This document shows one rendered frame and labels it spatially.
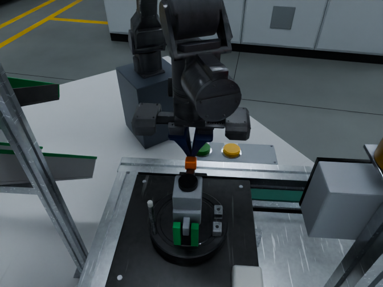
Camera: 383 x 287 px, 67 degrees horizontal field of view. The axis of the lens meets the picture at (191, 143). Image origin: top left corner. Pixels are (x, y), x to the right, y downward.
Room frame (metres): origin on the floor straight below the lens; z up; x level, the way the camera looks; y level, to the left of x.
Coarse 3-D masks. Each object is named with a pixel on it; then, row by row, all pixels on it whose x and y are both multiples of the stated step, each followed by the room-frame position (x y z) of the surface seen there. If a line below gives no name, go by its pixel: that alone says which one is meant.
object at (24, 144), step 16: (0, 64) 0.28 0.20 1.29; (0, 80) 0.27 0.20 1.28; (0, 96) 0.26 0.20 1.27; (0, 112) 0.26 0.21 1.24; (16, 112) 0.27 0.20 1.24; (16, 128) 0.26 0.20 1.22; (16, 144) 0.26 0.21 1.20; (32, 144) 0.27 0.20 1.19; (32, 160) 0.26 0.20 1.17; (32, 176) 0.26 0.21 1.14; (48, 176) 0.27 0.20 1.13; (48, 192) 0.26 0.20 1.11; (48, 208) 0.26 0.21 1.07; (64, 208) 0.28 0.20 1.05; (64, 224) 0.26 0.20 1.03; (64, 240) 0.26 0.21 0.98; (80, 240) 0.28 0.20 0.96; (80, 256) 0.26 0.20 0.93; (80, 272) 0.26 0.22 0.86
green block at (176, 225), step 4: (176, 224) 0.26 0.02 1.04; (180, 224) 0.26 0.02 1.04; (176, 228) 0.25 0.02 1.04; (180, 228) 0.25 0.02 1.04; (176, 232) 0.25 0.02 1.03; (180, 232) 0.25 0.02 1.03; (176, 236) 0.25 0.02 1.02; (180, 236) 0.25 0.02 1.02; (176, 240) 0.25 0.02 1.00; (180, 240) 0.25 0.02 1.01; (176, 244) 0.25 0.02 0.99; (180, 244) 0.25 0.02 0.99
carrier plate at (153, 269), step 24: (144, 192) 0.38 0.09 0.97; (168, 192) 0.38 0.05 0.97; (216, 192) 0.38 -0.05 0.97; (240, 192) 0.38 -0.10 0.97; (144, 216) 0.32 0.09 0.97; (240, 216) 0.32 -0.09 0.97; (120, 240) 0.27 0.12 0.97; (144, 240) 0.27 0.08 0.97; (240, 240) 0.27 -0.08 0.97; (120, 264) 0.23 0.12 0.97; (144, 264) 0.23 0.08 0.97; (168, 264) 0.23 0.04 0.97; (192, 264) 0.23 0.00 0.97; (216, 264) 0.23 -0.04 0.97; (240, 264) 0.23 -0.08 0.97
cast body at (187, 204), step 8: (176, 176) 0.31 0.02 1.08; (184, 176) 0.31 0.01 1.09; (192, 176) 0.31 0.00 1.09; (176, 184) 0.30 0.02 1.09; (184, 184) 0.29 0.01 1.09; (192, 184) 0.29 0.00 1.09; (200, 184) 0.30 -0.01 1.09; (176, 192) 0.28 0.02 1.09; (184, 192) 0.28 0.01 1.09; (192, 192) 0.28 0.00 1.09; (200, 192) 0.28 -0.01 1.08; (176, 200) 0.27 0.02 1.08; (184, 200) 0.27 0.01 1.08; (192, 200) 0.27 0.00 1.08; (200, 200) 0.27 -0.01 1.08; (176, 208) 0.27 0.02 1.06; (184, 208) 0.27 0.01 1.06; (192, 208) 0.27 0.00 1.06; (200, 208) 0.27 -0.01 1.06; (176, 216) 0.27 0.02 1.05; (184, 216) 0.27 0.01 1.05; (192, 216) 0.26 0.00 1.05; (200, 216) 0.26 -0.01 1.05; (184, 224) 0.25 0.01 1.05; (184, 232) 0.25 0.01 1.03
